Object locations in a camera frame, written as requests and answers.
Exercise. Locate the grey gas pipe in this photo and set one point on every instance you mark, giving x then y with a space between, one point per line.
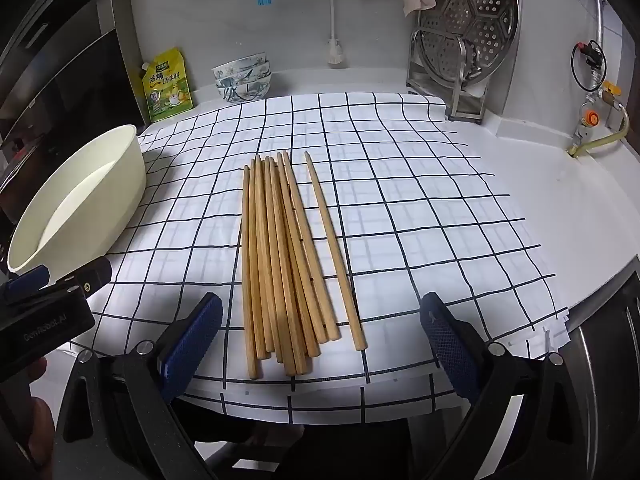
598 25

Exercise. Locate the tapered wooden chopstick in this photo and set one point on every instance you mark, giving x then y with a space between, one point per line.
334 255

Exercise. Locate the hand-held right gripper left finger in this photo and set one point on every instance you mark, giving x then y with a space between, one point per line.
192 345

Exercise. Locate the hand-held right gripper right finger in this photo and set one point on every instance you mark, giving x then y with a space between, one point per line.
450 347

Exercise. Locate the dark steel sink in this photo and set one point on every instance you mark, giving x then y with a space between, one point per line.
610 360

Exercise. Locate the yellow green seasoning pouch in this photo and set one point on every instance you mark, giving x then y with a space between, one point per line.
167 85

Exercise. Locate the person's left hand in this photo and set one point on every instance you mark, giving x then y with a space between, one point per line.
35 422

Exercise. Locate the cream round basin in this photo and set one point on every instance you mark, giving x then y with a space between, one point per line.
75 195

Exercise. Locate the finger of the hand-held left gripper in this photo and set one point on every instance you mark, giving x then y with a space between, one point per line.
27 281
90 274

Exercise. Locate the pile of wooden chopsticks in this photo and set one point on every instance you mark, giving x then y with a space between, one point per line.
280 270

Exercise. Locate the steel dish rack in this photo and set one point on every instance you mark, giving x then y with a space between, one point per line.
462 100

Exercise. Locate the blue floral porcelain bowl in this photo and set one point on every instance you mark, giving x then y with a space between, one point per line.
240 66
245 94
243 81

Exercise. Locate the white black-checked cloth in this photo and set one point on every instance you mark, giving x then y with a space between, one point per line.
425 185

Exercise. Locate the gas valve with orange knob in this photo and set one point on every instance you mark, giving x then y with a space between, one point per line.
591 117

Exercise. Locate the perforated steel steamer plate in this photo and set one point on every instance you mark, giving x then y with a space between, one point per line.
470 15

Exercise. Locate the black range hood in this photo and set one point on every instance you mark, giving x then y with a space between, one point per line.
60 60

